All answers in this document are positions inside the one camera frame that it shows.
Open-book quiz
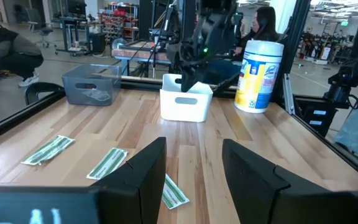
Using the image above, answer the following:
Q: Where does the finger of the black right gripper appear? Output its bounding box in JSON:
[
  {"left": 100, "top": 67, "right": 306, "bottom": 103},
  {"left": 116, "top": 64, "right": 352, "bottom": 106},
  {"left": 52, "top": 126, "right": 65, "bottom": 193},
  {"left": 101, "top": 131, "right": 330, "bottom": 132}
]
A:
[
  {"left": 191, "top": 70, "right": 206, "bottom": 91},
  {"left": 181, "top": 70, "right": 194, "bottom": 93}
]

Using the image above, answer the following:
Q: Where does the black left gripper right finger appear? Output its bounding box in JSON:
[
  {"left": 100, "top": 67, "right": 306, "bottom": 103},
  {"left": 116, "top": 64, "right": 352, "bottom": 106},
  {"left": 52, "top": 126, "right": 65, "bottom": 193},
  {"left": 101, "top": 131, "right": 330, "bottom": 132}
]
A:
[{"left": 221, "top": 138, "right": 358, "bottom": 224}]

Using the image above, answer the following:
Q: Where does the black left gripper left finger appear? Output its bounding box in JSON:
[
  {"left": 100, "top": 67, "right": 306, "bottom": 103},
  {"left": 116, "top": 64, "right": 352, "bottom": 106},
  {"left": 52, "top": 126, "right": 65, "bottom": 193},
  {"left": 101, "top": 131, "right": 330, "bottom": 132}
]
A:
[{"left": 0, "top": 136, "right": 167, "bottom": 224}]

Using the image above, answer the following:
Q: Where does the white blue alcohol pad packet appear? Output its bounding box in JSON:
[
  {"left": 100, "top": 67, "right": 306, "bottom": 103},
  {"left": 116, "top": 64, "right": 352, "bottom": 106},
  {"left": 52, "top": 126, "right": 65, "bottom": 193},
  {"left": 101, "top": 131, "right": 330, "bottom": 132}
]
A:
[{"left": 81, "top": 89, "right": 112, "bottom": 102}]

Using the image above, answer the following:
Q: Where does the white plastic bin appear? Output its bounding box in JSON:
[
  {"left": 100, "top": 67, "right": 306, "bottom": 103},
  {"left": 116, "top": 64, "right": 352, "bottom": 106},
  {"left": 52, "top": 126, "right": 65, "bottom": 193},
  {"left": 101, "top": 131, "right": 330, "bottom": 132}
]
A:
[{"left": 159, "top": 73, "right": 214, "bottom": 123}]

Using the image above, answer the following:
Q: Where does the green striped bandage packet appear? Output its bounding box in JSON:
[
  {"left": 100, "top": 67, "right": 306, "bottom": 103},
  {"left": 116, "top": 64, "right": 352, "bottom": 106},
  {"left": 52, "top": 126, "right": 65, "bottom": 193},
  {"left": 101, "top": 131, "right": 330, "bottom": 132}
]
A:
[
  {"left": 161, "top": 173, "right": 190, "bottom": 210},
  {"left": 20, "top": 134, "right": 76, "bottom": 166},
  {"left": 86, "top": 147, "right": 129, "bottom": 181}
]

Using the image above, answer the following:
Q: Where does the background wooden workbench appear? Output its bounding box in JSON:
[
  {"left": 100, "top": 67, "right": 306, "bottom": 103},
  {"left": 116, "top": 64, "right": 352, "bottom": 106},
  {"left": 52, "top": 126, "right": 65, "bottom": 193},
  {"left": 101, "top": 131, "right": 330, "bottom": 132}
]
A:
[{"left": 111, "top": 39, "right": 180, "bottom": 78}]

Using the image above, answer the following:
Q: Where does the yellow blue wipes canister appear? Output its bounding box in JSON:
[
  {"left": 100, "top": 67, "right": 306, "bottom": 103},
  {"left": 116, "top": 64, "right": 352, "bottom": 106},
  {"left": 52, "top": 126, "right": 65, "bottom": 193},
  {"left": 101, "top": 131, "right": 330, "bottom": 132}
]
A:
[{"left": 234, "top": 39, "right": 285, "bottom": 114}]

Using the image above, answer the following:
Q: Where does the seated person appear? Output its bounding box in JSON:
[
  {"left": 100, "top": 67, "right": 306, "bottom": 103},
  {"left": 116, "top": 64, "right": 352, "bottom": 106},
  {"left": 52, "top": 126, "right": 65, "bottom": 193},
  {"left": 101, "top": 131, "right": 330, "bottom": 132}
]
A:
[{"left": 233, "top": 6, "right": 281, "bottom": 62}]

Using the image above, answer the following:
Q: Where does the background parts shelf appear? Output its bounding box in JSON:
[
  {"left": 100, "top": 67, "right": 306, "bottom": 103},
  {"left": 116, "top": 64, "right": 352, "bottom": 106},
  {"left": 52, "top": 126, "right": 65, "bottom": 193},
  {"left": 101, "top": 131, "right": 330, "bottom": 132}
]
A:
[{"left": 99, "top": 2, "right": 140, "bottom": 42}]

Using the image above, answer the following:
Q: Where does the silver aluminium extrusion piece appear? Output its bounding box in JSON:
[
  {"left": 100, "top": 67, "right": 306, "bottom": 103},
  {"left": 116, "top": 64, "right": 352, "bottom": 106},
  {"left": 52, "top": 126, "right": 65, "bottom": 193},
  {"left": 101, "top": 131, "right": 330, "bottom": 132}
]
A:
[{"left": 282, "top": 73, "right": 296, "bottom": 115}]

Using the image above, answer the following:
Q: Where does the black control box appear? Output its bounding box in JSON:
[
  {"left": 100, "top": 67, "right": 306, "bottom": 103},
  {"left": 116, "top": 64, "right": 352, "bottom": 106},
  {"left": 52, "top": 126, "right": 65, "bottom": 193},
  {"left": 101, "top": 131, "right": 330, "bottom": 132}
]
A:
[{"left": 299, "top": 105, "right": 339, "bottom": 138}]

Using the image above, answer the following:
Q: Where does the grey translucent plastic bin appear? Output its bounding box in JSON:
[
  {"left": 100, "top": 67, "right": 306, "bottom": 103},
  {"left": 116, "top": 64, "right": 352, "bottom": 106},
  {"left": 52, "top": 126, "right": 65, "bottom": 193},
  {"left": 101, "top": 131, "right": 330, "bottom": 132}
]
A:
[{"left": 61, "top": 63, "right": 122, "bottom": 107}]

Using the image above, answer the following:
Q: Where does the background swivel chair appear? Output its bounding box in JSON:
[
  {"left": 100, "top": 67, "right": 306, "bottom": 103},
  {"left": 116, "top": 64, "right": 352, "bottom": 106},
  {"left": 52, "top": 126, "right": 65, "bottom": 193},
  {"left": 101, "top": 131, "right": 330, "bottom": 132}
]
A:
[{"left": 25, "top": 7, "right": 58, "bottom": 49}]

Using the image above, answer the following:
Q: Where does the crouching person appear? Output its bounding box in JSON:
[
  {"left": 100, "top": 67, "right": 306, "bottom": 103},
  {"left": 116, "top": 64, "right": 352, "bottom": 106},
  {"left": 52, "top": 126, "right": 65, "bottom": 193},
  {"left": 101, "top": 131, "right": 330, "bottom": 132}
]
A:
[{"left": 0, "top": 24, "right": 45, "bottom": 88}]

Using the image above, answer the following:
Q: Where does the black curved frame handle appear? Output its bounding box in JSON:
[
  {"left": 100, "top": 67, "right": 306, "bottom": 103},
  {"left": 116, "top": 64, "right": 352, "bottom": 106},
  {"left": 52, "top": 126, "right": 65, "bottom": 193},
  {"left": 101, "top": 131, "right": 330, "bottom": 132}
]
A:
[{"left": 24, "top": 82, "right": 65, "bottom": 106}]

